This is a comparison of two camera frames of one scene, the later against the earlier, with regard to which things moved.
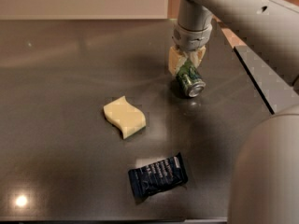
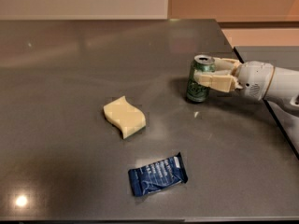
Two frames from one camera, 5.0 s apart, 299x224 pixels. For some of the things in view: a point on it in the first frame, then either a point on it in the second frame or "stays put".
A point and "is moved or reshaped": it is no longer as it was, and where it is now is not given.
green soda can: [191, 79] is moved or reshaped
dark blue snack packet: [157, 177] stays put
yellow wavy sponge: [127, 118] stays put
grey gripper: [191, 39] to [254, 77]
